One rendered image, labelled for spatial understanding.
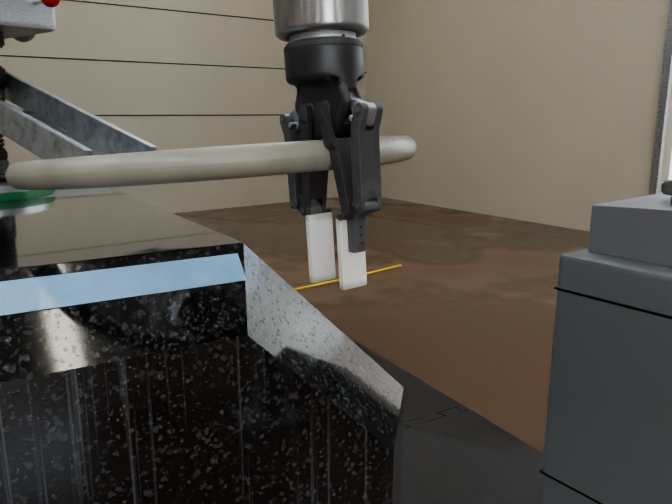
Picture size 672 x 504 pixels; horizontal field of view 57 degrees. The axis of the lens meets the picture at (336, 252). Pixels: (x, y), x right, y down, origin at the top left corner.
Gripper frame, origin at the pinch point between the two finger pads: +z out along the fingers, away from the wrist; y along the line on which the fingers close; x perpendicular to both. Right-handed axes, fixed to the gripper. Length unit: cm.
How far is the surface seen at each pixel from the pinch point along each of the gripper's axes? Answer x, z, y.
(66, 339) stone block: 22.6, 6.8, 15.2
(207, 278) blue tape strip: 6.6, 3.6, 16.0
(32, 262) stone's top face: 23.2, -0.3, 22.7
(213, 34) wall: -278, -132, 548
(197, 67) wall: -258, -99, 551
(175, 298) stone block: 10.9, 5.0, 15.4
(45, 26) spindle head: 5, -35, 76
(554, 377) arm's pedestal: -52, 31, 9
